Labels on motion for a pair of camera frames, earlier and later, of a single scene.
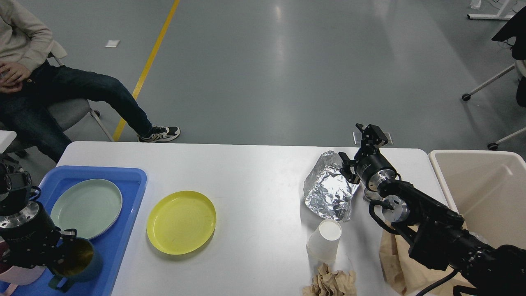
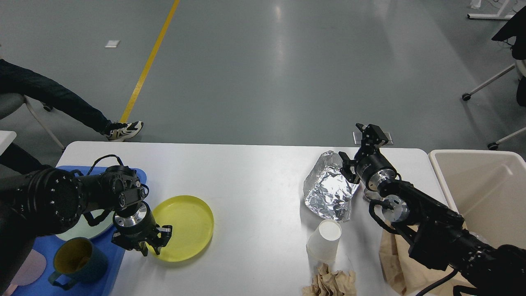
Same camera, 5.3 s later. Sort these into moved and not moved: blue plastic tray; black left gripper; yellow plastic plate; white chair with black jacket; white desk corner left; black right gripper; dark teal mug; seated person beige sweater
Moved: black left gripper; seated person beige sweater; yellow plastic plate
Not moved: white desk corner left; white chair with black jacket; black right gripper; blue plastic tray; dark teal mug
